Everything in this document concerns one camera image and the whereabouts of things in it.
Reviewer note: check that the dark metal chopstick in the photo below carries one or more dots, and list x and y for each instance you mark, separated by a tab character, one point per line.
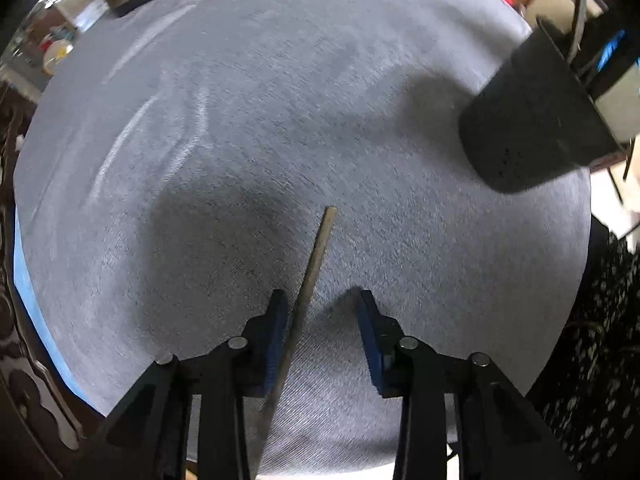
299	312

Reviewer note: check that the grey table cloth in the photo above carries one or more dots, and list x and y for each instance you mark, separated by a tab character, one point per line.
178	166

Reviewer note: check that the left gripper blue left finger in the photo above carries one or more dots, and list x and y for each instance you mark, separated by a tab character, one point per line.
276	320

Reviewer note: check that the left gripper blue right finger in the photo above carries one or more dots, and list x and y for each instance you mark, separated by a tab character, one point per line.
380	335

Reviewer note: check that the dark metal utensil holder cup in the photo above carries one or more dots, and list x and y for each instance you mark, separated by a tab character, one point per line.
534	121

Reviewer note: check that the small white floor fan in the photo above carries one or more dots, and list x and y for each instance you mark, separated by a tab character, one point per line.
55	54

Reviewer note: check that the carved dark wooden sideboard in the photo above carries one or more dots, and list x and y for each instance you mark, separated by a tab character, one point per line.
44	426

